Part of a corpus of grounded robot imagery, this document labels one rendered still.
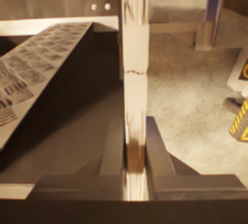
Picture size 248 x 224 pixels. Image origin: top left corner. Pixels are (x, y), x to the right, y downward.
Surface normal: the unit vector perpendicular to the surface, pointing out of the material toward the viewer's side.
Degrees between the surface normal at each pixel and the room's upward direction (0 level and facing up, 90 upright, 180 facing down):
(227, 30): 0
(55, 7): 0
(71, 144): 90
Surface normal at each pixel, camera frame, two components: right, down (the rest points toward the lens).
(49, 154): -0.03, -0.90
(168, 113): -0.02, 0.44
